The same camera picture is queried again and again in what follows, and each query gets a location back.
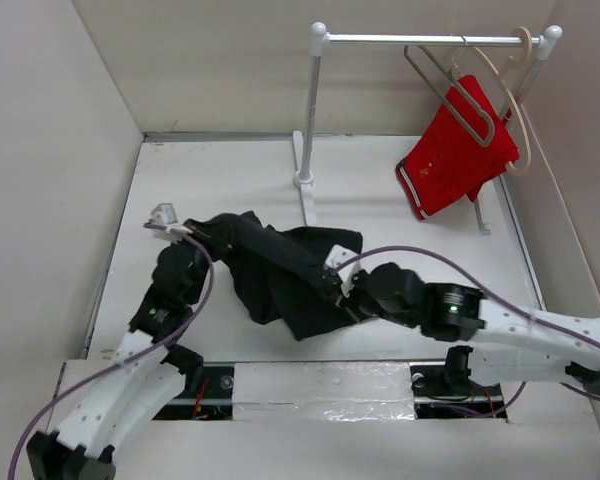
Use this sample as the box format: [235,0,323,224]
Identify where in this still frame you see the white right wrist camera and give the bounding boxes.
[324,245,361,297]

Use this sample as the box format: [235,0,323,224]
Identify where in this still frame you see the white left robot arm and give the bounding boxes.
[21,214,241,479]

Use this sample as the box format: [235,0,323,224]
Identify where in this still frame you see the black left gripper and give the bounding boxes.
[170,218,230,304]

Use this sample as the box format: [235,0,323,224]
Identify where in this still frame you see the beige wooden hanger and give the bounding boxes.
[460,27,533,177]

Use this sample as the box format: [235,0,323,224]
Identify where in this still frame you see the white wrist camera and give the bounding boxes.
[144,203,178,231]
[324,245,361,297]

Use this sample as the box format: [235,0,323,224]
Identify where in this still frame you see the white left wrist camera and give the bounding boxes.
[144,203,178,231]

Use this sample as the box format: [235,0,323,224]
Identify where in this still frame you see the grey trouser hanger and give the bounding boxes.
[403,44,497,149]

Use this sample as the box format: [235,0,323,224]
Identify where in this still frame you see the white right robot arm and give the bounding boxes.
[324,260,600,398]

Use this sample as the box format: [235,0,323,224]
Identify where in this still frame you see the white metal clothes rack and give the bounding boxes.
[292,22,563,226]

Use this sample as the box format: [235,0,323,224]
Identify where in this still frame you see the red shorts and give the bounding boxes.
[395,75,520,220]

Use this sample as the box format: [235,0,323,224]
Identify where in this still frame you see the black trousers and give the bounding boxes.
[220,211,363,341]

